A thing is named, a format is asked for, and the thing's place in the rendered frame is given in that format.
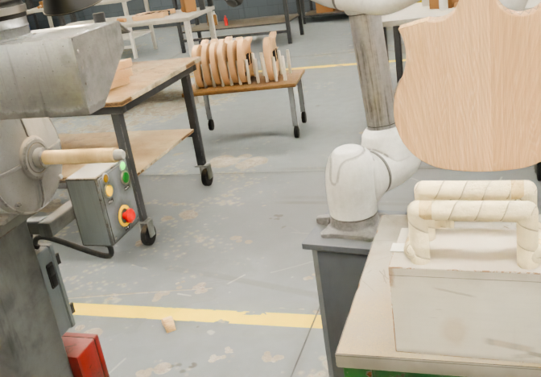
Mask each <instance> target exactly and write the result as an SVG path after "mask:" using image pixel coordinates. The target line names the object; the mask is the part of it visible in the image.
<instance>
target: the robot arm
mask: <svg viewBox="0 0 541 377"><path fill-rule="evenodd" d="M311 1H313V2H316V3H318V4H320V5H322V6H326V7H329V8H333V9H337V10H343V11H344V12H345V13H346V14H347V15H348V16H349V22H350V27H351V32H352V37H353V46H354V51H355V56H356V61H357V70H358V75H359V80H360V85H361V94H362V99H363V103H364V108H365V117H366V122H367V127H366V129H365V130H364V132H363V134H362V136H361V145H357V144H345V145H342V146H339V147H337V148H336V149H335V150H334V151H333V152H332V153H331V154H330V156H329V158H328V162H327V165H326V170H325V185H326V193H327V200H328V207H329V211H330V214H324V215H318V216H317V219H316V222H317V223H318V224H321V225H324V226H327V227H326V229H324V230H323V231H321V233H320V235H321V237H322V238H343V239H354V240H363V241H367V242H372V241H373V240H374V235H375V234H376V233H377V228H378V223H379V221H380V219H381V217H382V215H388V213H378V207H377V202H378V201H379V200H380V199H381V197H382V196H383V194H384V193H386V192H388V191H390V190H392V189H395V188H396V187H398V186H400V185H401V184H403V183H404V182H405V181H407V180H408V179H410V178H411V177H412V176H413V175H414V174H415V172H416V171H417V169H418V168H419V166H420V163H421V159H419V158H417V157H416V156H415V155H413V154H412V153H411V152H410V151H409V150H408V149H407V147H406V146H405V145H404V143H403V141H402V140H401V138H400V136H399V133H398V131H397V128H396V125H395V121H394V94H393V89H392V83H391V78H390V68H389V62H388V57H387V51H386V41H385V36H384V30H383V25H382V15H388V14H392V13H395V12H397V11H400V10H403V9H405V8H407V7H409V6H411V5H413V4H415V3H417V2H419V1H421V0H311ZM499 1H500V2H501V4H502V5H503V6H505V7H507V8H508V9H511V10H516V11H522V10H524V8H525V7H526V5H527V2H528V0H499Z"/></svg>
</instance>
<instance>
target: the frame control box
mask: <svg viewBox="0 0 541 377"><path fill-rule="evenodd" d="M120 161H121V160H119V161H118V162H117V163H95V164H86V165H85V166H84V167H83V168H81V169H80V170H78V171H77V172H75V173H73V174H72V175H71V176H69V177H68V178H66V179H65V182H66V185H67V188H68V194H69V196H70V200H71V203H72V208H73V212H74V214H75V218H76V223H77V226H78V229H79V232H80V236H81V241H82V243H83V246H82V245H79V244H76V243H74V242H70V241H68V240H65V239H62V238H58V237H56V236H53V237H41V236H40V234H37V235H36V236H35V237H34V238H33V240H32V242H33V245H34V248H35V252H36V251H38V250H39V247H40V245H39V244H38V241H39V240H48V241H51V242H56V243H59V244H61V245H64V246H67V247H70V248H72V249H75V250H78V251H81V252H84V253H86V254H89V255H93V256H96V257H99V258H103V259H111V258H112V257H113V256H114V247H113V246H114V245H115V244H116V243H117V242H118V241H119V240H120V239H121V238H122V237H123V236H124V235H125V234H126V233H127V232H128V231H130V230H131V229H132V228H133V227H134V226H135V225H136V224H137V223H138V222H139V220H140V218H139V215H138V208H137V205H136V201H135V198H134V191H133V188H132V184H131V180H130V174H129V171H128V167H127V163H126V158H125V159H123V161H124V162H125V165H126V167H125V170H124V171H121V170H120V169H119V162H120ZM124 172H127V173H128V174H129V181H128V182H127V183H125V182H124V181H123V173H124ZM103 173H107V174H108V176H109V181H108V183H107V184H103V182H102V178H101V177H102V174H103ZM108 185H111V186H112V188H113V193H112V195H111V196H110V197H108V196H107V194H106V187H107V186H108ZM127 209H133V210H134V212H135V219H134V221H133V222H132V223H128V222H127V221H126V219H123V217H122V214H123V213H124V212H126V210H127ZM85 246H97V247H107V248H108V251H109V253H104V252H100V251H95V250H93V249H90V248H88V247H85Z"/></svg>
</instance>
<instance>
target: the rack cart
mask: <svg viewBox="0 0 541 377"><path fill-rule="evenodd" d="M259 54H260V60H261V65H262V73H258V64H257V59H255V58H254V53H251V59H252V64H253V70H254V76H253V77H251V76H250V70H249V65H248V60H244V61H245V66H246V76H247V81H248V82H241V80H240V77H239V74H238V69H237V77H238V82H239V83H236V84H235V83H233V81H232V78H231V76H230V72H229V64H228V61H227V62H226V63H227V68H228V73H229V80H230V85H225V83H224V82H223V80H222V77H221V72H220V69H219V73H220V78H221V85H217V84H216V82H215V81H214V79H213V74H212V69H211V65H210V64H209V68H210V73H211V78H212V83H213V86H208V85H207V84H206V83H205V80H204V74H203V69H202V64H201V65H200V68H201V73H202V77H203V82H204V87H202V88H200V87H199V86H198V85H197V83H196V80H195V77H194V81H195V83H194V84H193V85H192V91H193V95H194V97H195V96H203V97H204V105H205V110H206V114H207V119H208V121H209V122H208V125H209V130H210V131H213V130H214V121H213V115H212V110H211V105H210V100H209V95H214V94H223V93H239V92H248V91H256V90H265V89H281V88H288V94H289V100H290V107H291V117H292V123H293V127H294V136H295V138H299V127H298V125H299V123H298V117H297V110H296V104H295V93H294V87H296V86H297V88H298V94H299V106H300V112H302V113H301V118H302V123H306V122H307V115H306V112H305V110H306V108H305V102H304V90H303V84H302V76H303V74H304V73H305V70H304V68H302V69H294V70H291V59H290V52H289V49H287V50H286V54H287V65H288V70H286V67H285V61H284V56H281V53H280V50H278V51H277V54H278V60H279V75H278V76H277V70H276V64H275V57H274V56H272V57H271V60H272V66H273V71H274V77H275V79H274V80H273V81H271V80H270V79H269V77H268V75H267V72H266V65H265V60H264V57H263V53H262V52H260V53H259ZM235 62H236V67H237V61H235ZM218 68H219V65H218ZM193 76H194V73H193Z"/></svg>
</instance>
